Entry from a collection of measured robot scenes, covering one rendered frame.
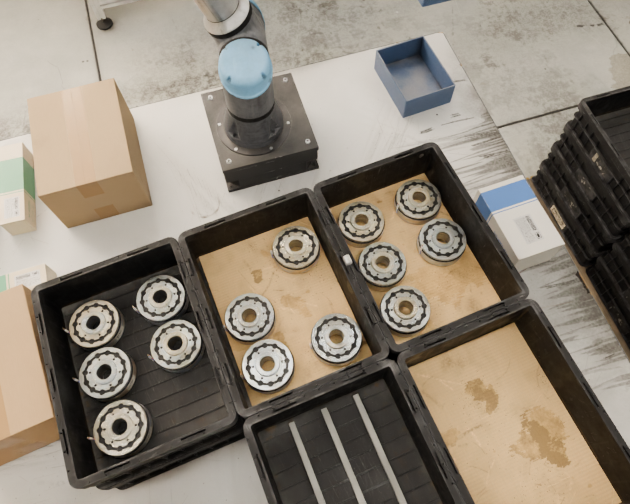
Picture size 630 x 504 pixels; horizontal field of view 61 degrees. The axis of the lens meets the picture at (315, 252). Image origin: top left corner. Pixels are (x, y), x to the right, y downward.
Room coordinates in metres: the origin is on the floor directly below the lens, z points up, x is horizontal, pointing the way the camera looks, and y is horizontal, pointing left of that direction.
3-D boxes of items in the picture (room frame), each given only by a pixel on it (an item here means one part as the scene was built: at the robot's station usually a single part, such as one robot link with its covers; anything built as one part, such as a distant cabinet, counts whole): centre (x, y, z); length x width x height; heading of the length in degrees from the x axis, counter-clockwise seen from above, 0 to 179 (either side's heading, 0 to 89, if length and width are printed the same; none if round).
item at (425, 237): (0.51, -0.28, 0.86); 0.10 x 0.10 x 0.01
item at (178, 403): (0.27, 0.35, 0.87); 0.40 x 0.30 x 0.11; 21
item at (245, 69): (0.88, 0.14, 0.97); 0.13 x 0.12 x 0.14; 7
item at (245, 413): (0.37, 0.07, 0.92); 0.40 x 0.30 x 0.02; 21
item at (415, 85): (1.08, -0.30, 0.74); 0.20 x 0.15 x 0.07; 20
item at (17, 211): (0.76, 0.77, 0.73); 0.24 x 0.06 x 0.06; 13
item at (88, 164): (0.83, 0.56, 0.78); 0.30 x 0.22 x 0.16; 16
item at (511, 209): (0.59, -0.49, 0.75); 0.20 x 0.12 x 0.09; 18
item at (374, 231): (0.56, -0.10, 0.86); 0.10 x 0.10 x 0.01
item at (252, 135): (0.88, 0.14, 0.85); 0.15 x 0.15 x 0.10
